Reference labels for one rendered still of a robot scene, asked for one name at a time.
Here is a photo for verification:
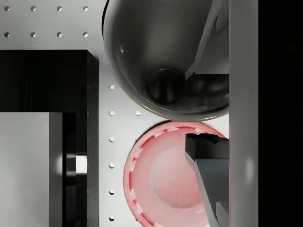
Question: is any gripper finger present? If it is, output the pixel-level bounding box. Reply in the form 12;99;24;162
185;0;230;98
185;133;230;227

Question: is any red plate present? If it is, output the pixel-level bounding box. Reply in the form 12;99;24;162
123;120;230;227

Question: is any black plate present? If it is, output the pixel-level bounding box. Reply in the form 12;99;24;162
101;0;230;122

